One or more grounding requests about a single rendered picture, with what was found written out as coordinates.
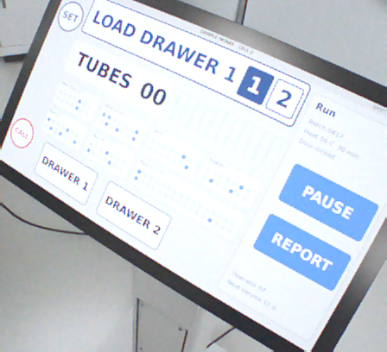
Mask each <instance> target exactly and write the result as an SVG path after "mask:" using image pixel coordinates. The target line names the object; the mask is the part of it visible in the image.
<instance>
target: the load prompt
mask: <svg viewBox="0 0 387 352"><path fill-rule="evenodd" d="M80 32H81V33H83V34H84V33H85V34H87V35H89V36H91V37H93V38H95V39H99V40H100V41H102V42H104V43H107V44H109V45H111V46H113V47H116V48H119V49H121V50H123V51H125V52H126V53H129V54H133V55H135V56H136V57H138V58H140V59H142V60H146V61H148V62H149V63H151V64H153V65H154V64H155V65H157V66H159V67H161V68H163V69H165V70H167V71H169V72H172V73H174V74H176V75H178V76H180V77H182V78H184V79H187V80H189V81H191V82H194V83H196V84H199V85H202V86H204V87H206V88H207V89H209V90H211V91H215V92H217V93H218V94H220V95H222V96H224V97H228V98H230V99H231V100H233V101H235V102H237V103H240V104H242V105H243V106H245V107H247V108H249V109H251V110H254V111H256V112H258V113H260V114H262V115H264V116H267V117H269V118H271V119H273V120H275V121H277V122H279V123H281V124H283V125H285V126H287V127H289V128H291V129H292V128H293V127H294V126H295V123H296V121H297V119H298V116H299V114H300V112H301V109H302V107H303V105H304V104H305V102H306V101H307V99H308V94H309V92H310V91H311V89H312V87H313V85H312V84H309V83H308V82H306V81H303V80H301V79H299V78H297V77H295V76H292V75H290V74H288V73H285V72H283V71H280V70H279V69H277V68H274V67H273V66H269V65H267V64H264V63H263V62H261V61H258V60H255V59H252V58H251V57H250V56H247V55H245V54H243V53H240V52H238V51H235V50H233V49H231V48H229V47H224V46H221V45H219V44H217V43H215V42H213V41H209V40H208V39H206V38H204V37H202V36H199V35H197V34H194V33H192V32H190V31H187V30H184V29H181V28H178V27H176V26H174V25H173V24H170V23H168V22H165V21H160V20H158V19H156V18H154V17H152V16H149V15H147V14H143V13H141V12H139V11H136V10H134V9H132V8H128V7H125V6H123V5H122V4H119V3H117V2H112V1H111V0H93V2H92V6H91V8H90V9H89V11H88V14H87V16H86V19H85V21H84V23H83V25H82V27H81V30H80Z"/></svg>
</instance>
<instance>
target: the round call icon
mask: <svg viewBox="0 0 387 352"><path fill-rule="evenodd" d="M38 126H39V125H38V124H37V123H35V122H32V121H30V120H29V119H28V118H27V117H25V116H22V115H21V114H20V113H18V112H17V113H16V115H15V118H14V120H13V123H12V124H11V128H10V132H9V134H8V136H7V139H6V142H8V143H9V144H10V145H12V146H13V147H17V148H18V149H20V150H21V151H23V152H24V153H25V154H27V153H28V151H29V148H30V146H31V144H32V142H33V140H34V138H35V132H36V130H37V128H38Z"/></svg>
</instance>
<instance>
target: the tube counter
mask: <svg viewBox="0 0 387 352"><path fill-rule="evenodd" d="M133 104H134V105H135V106H137V107H139V108H141V109H142V110H145V111H147V112H148V113H150V114H152V115H154V116H157V117H159V118H161V119H162V120H164V121H166V122H168V123H171V124H173V125H174V126H176V127H178V128H180V129H182V130H184V131H186V132H188V133H189V134H191V135H194V136H196V137H198V138H200V139H201V140H203V141H206V142H208V143H210V144H212V145H213V146H215V147H217V148H220V149H221V150H223V151H225V152H227V153H228V154H231V155H233V156H235V157H237V158H239V159H240V160H243V161H245V162H247V163H249V164H251V165H253V166H254V167H257V168H259V169H260V170H261V171H263V172H265V173H267V174H269V175H270V174H271V172H272V170H273V168H274V166H275V164H276V162H277V160H278V158H279V156H280V154H281V152H282V150H283V148H284V146H285V144H286V143H285V142H286V140H287V139H288V137H286V136H284V135H282V134H280V133H278V132H276V131H275V130H273V129H269V128H267V127H265V126H263V125H262V124H260V123H257V122H255V121H253V120H251V119H250V118H248V117H246V116H243V115H241V114H239V113H237V112H236V111H233V110H230V109H228V108H226V107H225V106H223V105H221V104H218V103H215V102H213V101H212V100H210V99H208V98H206V97H203V96H201V95H200V94H197V93H195V92H193V91H190V90H189V89H187V88H185V87H183V86H181V85H177V84H174V83H172V82H170V81H168V80H166V79H164V78H161V77H159V76H157V75H155V74H154V73H152V72H150V71H147V73H146V75H145V77H144V80H143V82H142V84H141V87H140V89H139V91H138V93H137V95H136V98H135V100H134V102H133Z"/></svg>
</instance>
